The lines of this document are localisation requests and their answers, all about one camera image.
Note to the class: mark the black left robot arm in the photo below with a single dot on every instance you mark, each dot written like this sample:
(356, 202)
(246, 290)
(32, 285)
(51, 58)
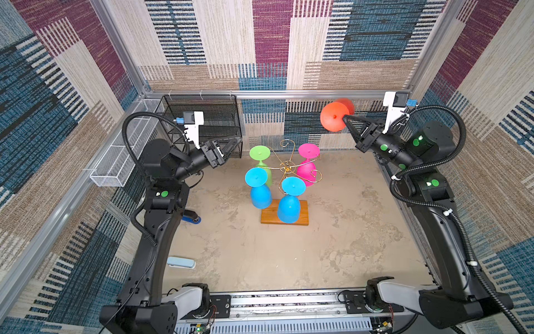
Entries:
(140, 306)

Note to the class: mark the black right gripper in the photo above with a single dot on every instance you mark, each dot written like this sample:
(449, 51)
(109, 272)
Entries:
(371, 136)

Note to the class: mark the gold wire glass rack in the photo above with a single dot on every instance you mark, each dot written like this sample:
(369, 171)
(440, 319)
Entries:
(288, 167)

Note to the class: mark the magenta plastic wine glass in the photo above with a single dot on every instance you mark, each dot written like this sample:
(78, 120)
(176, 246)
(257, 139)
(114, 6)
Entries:
(307, 170)

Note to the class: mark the blue plastic wine glass front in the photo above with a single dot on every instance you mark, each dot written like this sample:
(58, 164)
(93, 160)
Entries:
(293, 187)

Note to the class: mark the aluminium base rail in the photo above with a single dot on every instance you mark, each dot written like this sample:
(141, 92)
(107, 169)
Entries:
(341, 310)

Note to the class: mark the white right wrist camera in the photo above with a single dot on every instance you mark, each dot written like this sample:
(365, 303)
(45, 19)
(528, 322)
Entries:
(396, 103)

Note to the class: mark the black mesh shelf rack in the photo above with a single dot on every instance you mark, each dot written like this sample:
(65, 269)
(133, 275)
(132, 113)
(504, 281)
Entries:
(221, 114)

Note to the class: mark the white wire mesh basket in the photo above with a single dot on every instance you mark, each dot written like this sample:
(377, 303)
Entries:
(113, 166)

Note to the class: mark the red plastic wine glass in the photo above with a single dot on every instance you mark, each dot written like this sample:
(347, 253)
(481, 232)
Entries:
(332, 114)

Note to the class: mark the blue plastic wine glass rear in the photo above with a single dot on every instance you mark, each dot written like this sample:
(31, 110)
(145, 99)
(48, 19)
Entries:
(260, 193)

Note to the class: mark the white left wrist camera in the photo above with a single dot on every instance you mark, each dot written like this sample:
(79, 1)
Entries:
(192, 120)

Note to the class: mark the blue plastic wine glass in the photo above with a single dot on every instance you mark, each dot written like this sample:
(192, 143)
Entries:
(260, 193)
(293, 187)

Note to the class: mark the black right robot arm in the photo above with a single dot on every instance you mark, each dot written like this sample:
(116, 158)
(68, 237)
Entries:
(464, 292)

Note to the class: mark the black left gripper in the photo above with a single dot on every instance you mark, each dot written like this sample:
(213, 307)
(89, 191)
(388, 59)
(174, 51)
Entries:
(211, 147)

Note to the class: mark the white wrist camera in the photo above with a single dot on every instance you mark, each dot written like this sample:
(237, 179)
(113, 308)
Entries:
(192, 120)
(396, 103)

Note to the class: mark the light blue flat case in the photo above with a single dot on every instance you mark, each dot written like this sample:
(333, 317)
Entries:
(181, 262)

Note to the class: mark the green plastic wine glass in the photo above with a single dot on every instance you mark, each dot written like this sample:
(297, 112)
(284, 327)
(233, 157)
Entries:
(261, 154)

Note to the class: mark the wooden rack base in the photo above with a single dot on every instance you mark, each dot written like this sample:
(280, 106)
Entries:
(275, 216)

